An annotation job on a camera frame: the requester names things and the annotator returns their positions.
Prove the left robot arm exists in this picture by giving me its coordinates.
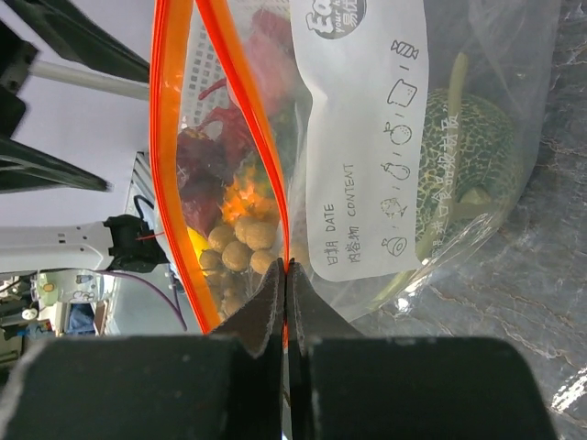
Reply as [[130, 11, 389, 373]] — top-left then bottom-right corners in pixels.
[[1, 1, 169, 273]]

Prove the yellow lemon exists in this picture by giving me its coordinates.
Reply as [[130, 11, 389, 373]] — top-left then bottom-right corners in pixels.
[[187, 226, 209, 261]]

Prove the brown longan bunch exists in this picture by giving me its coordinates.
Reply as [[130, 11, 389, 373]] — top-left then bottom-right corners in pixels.
[[199, 215, 284, 321]]

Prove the red toy lobster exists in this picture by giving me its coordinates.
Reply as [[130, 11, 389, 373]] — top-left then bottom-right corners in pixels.
[[198, 8, 299, 163]]

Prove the white plastic basket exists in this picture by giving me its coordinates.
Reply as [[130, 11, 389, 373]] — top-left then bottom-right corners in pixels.
[[179, 9, 229, 129]]

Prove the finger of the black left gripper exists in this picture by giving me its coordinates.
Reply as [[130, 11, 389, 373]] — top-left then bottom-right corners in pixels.
[[5, 0, 150, 83], [1, 137, 111, 194]]

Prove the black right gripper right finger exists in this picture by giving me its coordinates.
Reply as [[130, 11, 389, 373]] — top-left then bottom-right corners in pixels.
[[284, 260, 586, 439]]

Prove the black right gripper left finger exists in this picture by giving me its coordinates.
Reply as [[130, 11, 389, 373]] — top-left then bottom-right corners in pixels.
[[1, 260, 285, 439]]

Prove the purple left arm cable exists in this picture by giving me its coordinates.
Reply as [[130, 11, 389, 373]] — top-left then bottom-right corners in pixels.
[[94, 268, 189, 332]]

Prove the green netted melon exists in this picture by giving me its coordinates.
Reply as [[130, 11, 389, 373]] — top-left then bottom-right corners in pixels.
[[373, 52, 524, 311]]

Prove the clear orange-zipper zip bag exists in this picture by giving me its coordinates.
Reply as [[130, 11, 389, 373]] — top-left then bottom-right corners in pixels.
[[150, 1, 560, 333]]

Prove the orange horned melon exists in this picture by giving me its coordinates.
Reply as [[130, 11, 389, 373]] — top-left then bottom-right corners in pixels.
[[221, 159, 280, 226]]

